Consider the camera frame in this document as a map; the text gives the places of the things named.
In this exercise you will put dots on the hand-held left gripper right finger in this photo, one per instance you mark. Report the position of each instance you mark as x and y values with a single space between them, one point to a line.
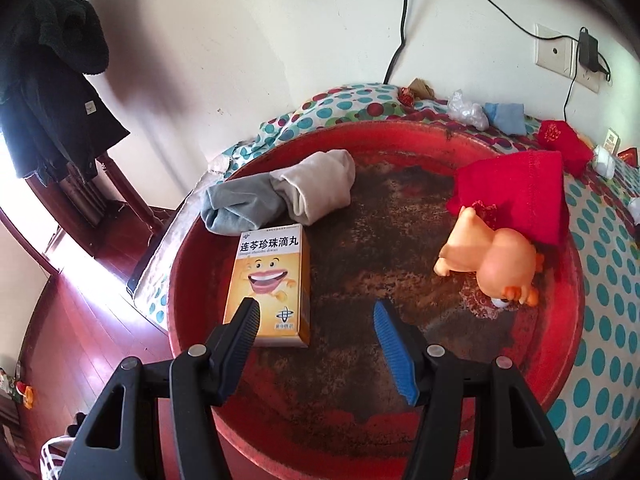
395 355

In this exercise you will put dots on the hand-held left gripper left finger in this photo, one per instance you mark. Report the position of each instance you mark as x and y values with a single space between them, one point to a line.
237 345

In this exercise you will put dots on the yellow medicine box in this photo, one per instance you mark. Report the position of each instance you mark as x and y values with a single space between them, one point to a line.
270 280

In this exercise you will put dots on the red round tray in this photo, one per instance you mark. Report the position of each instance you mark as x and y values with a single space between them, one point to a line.
375 240

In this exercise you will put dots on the orange rubber pig toy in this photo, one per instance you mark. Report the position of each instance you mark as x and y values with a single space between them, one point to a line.
495 260

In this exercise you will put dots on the cream sock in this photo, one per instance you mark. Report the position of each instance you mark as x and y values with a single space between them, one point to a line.
320 185

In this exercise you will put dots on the red sock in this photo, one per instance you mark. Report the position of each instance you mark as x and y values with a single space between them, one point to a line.
520 190
562 145

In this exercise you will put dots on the blue sock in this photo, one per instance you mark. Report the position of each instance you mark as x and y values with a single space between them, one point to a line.
507 117

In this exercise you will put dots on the grey and white sock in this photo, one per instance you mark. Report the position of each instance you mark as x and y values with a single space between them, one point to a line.
635 210

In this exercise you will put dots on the red wooden coat stand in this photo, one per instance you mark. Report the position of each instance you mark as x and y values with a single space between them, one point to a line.
125 195

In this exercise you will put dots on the polka dot blanket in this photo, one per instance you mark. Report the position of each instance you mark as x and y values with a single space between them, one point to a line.
600 285

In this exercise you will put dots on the small orange floor toy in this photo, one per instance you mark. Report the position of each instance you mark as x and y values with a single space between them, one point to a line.
26 394

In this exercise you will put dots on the crumpled clear plastic wrap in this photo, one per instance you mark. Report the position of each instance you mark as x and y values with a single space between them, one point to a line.
467 110

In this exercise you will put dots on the red candy wrapper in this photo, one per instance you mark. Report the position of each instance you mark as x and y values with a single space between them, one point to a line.
405 96

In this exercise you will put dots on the small white box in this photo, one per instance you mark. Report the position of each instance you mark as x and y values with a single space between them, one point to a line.
611 138

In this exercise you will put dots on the red packet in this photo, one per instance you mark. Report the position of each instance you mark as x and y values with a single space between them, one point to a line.
630 156

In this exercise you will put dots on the dark hanging jacket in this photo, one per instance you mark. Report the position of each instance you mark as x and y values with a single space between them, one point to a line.
45 85

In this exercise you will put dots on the black power adapter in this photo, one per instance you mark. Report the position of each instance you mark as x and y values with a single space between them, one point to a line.
589 51

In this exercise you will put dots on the white wall power socket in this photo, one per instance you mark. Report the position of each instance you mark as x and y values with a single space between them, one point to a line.
587 81

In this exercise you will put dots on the white wall jack plate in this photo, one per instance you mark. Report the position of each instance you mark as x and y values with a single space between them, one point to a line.
554 50

